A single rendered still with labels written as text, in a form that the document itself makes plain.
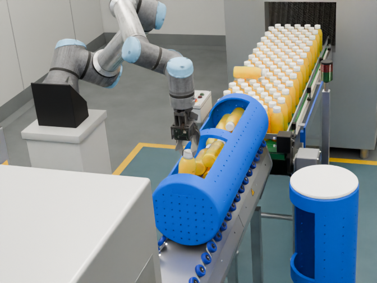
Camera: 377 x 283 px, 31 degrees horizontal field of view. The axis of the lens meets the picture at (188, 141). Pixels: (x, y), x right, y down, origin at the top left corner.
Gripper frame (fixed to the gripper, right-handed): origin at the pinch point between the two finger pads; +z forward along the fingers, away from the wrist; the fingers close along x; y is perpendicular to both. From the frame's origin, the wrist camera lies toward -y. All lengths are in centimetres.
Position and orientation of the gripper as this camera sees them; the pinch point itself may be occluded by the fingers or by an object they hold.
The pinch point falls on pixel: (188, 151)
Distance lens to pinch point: 255.9
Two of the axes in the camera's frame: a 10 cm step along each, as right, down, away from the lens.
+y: -3.1, 4.5, -8.4
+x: 9.5, 0.8, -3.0
